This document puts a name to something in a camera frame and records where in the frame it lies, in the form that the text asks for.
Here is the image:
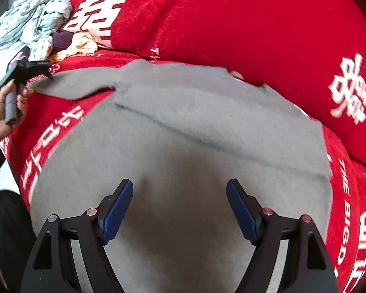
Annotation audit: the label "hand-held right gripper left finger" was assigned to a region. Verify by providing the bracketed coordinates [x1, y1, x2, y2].
[21, 178, 134, 293]

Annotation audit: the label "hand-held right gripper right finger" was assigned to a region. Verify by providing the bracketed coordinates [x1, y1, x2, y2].
[226, 178, 340, 293]

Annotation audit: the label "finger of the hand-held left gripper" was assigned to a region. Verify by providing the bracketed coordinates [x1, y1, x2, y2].
[24, 60, 54, 80]

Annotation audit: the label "grey sock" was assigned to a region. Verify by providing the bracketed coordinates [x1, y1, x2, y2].
[26, 59, 334, 293]

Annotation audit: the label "pile of pale blue clothes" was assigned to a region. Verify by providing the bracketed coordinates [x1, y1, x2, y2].
[0, 0, 74, 94]

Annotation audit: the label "person's left hand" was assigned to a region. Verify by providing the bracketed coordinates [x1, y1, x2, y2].
[0, 79, 35, 145]

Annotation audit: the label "dark purple cloth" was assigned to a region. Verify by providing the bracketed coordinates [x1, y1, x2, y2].
[52, 31, 74, 50]

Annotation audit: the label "yellow cloth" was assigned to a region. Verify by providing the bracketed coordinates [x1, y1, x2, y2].
[49, 32, 98, 63]

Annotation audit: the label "red printed blanket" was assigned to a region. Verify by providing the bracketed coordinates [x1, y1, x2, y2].
[0, 50, 366, 293]

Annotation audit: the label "person's dark pants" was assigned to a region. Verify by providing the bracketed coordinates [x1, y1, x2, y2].
[0, 189, 39, 293]

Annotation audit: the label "red quilt white characters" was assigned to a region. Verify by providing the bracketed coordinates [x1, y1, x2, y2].
[62, 0, 366, 174]

